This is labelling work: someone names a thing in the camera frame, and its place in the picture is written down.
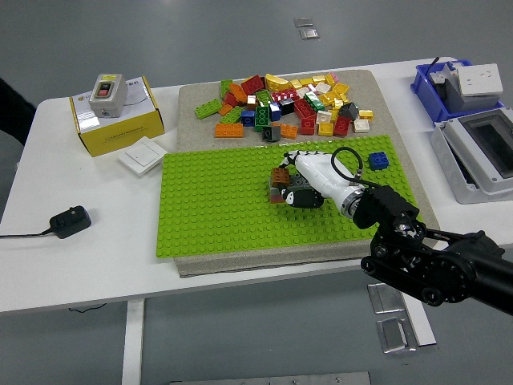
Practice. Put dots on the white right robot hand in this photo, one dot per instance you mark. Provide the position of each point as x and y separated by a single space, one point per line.
320 176

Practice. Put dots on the brown square toy brick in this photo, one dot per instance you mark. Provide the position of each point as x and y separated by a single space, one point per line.
279 176

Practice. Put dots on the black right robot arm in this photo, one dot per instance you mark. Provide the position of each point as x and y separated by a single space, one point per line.
384 204

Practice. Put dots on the red square toy brick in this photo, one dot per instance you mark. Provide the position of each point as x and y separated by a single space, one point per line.
342 126
308 125

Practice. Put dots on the white toy brick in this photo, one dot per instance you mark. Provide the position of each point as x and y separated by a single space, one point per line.
321 87
301 92
360 125
324 117

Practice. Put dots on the blue square toy brick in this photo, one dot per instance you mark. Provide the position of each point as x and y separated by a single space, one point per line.
378 160

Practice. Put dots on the dark grey square brick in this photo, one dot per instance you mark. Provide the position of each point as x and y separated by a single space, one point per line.
271 132

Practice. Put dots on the red long toy brick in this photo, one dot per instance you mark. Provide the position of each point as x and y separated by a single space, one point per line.
303 109

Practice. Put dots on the dark grey sloped brick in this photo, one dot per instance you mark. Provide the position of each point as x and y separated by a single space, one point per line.
348 110

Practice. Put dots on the green and white brick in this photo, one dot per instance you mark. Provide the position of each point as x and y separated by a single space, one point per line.
313 100

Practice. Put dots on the black toy brick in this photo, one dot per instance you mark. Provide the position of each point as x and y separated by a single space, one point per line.
285 106

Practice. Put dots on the blue and white brick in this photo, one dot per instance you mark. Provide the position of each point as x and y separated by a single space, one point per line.
274 112

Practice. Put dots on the dark green long brick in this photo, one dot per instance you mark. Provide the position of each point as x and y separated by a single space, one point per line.
261 117

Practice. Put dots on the red and white brick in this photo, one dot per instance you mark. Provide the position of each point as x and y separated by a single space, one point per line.
285 96

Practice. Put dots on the lime green toy brick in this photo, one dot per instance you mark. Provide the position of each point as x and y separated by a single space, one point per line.
264 96
231 115

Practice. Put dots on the pink and yellow brick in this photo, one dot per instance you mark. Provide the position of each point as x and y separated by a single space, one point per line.
330 78

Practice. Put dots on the small cream toy brick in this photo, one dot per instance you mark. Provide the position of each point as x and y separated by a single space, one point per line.
251 101

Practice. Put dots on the orange long toy brick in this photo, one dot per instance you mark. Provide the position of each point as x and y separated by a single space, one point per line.
229 130

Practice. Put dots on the yellow curved toy brick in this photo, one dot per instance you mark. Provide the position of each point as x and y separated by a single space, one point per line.
277 83

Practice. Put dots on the green studded baseplate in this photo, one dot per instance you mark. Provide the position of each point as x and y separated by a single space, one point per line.
216 216

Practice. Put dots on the large red toy brick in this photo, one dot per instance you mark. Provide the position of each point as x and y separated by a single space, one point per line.
252 84

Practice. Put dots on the small orange toy brick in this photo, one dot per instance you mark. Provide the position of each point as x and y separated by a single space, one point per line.
225 109

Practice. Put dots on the green upright toy brick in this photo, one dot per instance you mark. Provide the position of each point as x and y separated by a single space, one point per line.
225 87

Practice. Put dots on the lime green long brick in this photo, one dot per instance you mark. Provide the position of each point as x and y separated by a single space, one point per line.
208 108

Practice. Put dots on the blue plastic bin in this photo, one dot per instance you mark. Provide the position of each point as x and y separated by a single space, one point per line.
426 94

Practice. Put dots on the grey device housing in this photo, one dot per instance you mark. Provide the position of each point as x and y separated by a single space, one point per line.
461 102

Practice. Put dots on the white table leg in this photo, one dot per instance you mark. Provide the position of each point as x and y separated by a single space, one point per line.
421 325
133 341

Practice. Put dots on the white socket panel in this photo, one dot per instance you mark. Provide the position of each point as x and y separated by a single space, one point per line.
479 80

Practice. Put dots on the yellow cardboard box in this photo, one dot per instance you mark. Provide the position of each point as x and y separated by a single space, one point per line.
120 136

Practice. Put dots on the long metal floor plate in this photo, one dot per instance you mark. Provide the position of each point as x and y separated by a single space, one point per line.
268 379

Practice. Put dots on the black power adapter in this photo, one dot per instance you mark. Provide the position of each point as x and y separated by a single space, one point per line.
70 222

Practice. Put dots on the person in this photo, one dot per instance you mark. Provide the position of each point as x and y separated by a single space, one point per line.
12 116

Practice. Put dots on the grey electrical enclosure box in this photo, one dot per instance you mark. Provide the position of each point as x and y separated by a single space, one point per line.
489 160

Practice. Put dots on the white wall switch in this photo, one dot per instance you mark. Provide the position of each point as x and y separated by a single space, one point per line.
142 156

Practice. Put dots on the grey push-button switch box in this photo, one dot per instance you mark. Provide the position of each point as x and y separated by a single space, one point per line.
107 100

